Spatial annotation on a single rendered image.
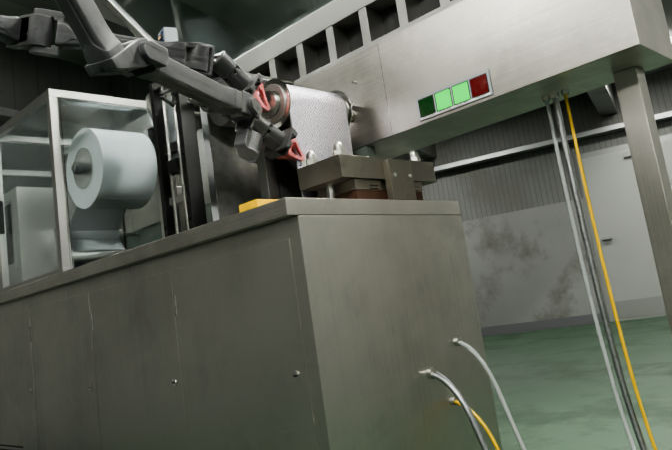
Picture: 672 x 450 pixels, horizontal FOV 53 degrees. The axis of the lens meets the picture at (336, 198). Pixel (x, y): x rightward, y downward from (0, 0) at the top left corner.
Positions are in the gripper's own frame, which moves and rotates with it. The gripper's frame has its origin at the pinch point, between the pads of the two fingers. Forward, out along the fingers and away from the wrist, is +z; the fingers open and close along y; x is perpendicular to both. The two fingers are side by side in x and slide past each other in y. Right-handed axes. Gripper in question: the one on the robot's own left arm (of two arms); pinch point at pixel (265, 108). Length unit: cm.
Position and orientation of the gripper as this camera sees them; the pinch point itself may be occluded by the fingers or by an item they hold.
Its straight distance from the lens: 191.2
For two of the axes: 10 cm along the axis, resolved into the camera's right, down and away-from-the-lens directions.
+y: 7.1, -2.1, -6.7
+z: 6.2, 6.3, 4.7
